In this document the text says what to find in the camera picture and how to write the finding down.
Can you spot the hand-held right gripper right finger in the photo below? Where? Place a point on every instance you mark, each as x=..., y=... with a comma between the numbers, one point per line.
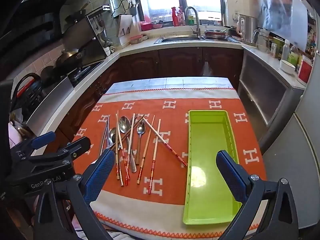
x=231, y=175

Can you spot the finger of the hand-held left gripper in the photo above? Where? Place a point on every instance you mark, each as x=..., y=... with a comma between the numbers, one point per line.
x=43, y=138
x=77, y=145

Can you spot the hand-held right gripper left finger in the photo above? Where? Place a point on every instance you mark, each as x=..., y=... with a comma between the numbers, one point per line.
x=100, y=175

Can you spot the metal chopstick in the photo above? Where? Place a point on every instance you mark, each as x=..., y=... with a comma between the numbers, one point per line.
x=104, y=135
x=108, y=130

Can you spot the small metal spoon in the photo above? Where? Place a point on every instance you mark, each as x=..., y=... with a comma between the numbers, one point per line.
x=113, y=133

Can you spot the green plastic tray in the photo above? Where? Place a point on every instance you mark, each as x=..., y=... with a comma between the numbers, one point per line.
x=212, y=135

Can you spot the steel splash guard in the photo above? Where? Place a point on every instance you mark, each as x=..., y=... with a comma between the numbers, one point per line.
x=50, y=105

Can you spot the dark round pot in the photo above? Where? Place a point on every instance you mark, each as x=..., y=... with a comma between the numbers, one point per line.
x=47, y=76

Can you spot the gas stove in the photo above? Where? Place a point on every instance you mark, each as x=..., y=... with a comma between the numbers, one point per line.
x=82, y=73

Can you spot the orange printed blanket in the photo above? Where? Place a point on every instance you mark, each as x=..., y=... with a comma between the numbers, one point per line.
x=175, y=130

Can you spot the dark wok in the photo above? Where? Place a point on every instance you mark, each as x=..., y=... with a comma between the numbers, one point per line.
x=67, y=57

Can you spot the plastic bag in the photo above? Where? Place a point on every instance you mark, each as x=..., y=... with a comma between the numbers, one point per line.
x=206, y=70

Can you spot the black range hood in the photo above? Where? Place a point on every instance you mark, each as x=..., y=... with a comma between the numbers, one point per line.
x=30, y=30

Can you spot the food container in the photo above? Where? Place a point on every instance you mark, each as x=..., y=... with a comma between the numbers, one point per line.
x=136, y=39

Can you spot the white bowl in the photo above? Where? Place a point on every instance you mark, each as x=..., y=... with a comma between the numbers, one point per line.
x=287, y=67

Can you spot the red label jar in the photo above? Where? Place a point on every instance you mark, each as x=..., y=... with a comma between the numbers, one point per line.
x=305, y=71

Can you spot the dark wooden base cabinets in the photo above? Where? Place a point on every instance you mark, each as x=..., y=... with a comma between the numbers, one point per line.
x=175, y=60

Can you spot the cutting board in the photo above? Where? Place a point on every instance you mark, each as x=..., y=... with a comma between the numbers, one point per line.
x=125, y=25

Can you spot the white plastic bottle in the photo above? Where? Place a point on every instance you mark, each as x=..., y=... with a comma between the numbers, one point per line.
x=285, y=51

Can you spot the green carton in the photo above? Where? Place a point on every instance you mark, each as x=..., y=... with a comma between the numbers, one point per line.
x=277, y=47

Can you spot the red basin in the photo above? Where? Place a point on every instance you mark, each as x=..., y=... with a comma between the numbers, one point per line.
x=146, y=26

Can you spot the glass pitcher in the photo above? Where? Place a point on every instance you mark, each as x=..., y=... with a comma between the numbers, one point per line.
x=262, y=41

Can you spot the red-rimmed pan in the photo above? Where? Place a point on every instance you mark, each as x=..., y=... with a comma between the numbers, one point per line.
x=216, y=33

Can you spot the steel sink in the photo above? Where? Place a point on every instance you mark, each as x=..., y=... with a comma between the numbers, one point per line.
x=175, y=39

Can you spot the utensil holder cup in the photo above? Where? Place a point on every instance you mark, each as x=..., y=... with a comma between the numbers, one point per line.
x=133, y=10

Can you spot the electric kettle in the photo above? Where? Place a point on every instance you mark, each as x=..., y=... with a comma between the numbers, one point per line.
x=247, y=30

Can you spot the steel faucet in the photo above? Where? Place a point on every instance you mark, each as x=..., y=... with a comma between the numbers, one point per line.
x=197, y=22

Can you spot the red spray bottle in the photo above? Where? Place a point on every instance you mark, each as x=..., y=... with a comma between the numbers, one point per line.
x=175, y=17

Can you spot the green dish soap bottle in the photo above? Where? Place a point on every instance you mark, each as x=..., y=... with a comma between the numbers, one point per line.
x=190, y=19

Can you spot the pink bottle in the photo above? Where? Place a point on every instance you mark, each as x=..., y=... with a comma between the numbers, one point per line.
x=181, y=18

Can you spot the window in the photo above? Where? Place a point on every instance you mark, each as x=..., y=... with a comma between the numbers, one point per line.
x=162, y=0

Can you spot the wall poster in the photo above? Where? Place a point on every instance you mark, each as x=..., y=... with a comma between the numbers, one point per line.
x=282, y=10

